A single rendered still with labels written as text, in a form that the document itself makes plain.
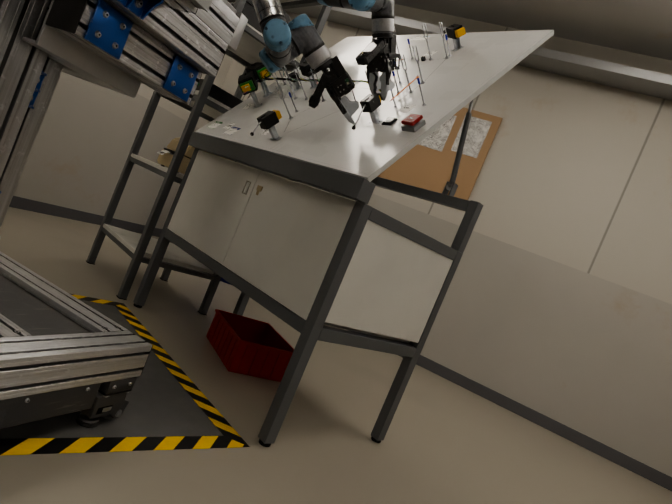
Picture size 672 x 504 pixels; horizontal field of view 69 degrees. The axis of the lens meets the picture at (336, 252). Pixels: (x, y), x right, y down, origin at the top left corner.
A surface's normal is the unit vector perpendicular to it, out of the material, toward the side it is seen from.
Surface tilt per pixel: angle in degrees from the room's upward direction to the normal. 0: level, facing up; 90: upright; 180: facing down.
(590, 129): 90
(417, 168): 90
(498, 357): 90
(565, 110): 90
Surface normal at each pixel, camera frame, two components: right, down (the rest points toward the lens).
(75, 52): 0.85, 0.37
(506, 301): -0.35, -0.11
